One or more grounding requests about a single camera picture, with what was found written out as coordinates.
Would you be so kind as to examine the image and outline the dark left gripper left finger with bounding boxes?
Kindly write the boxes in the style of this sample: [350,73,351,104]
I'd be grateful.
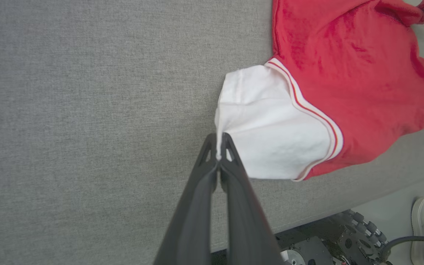
[154,133,219,265]

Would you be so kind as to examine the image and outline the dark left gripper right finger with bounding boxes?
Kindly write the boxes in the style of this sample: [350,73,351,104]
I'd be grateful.
[219,132,285,265]

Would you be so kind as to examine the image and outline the red and white sports shorts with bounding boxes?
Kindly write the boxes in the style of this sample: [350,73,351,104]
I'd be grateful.
[215,0,424,182]

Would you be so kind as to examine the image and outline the thick black cable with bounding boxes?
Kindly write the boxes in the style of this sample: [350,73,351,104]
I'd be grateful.
[379,236,424,258]

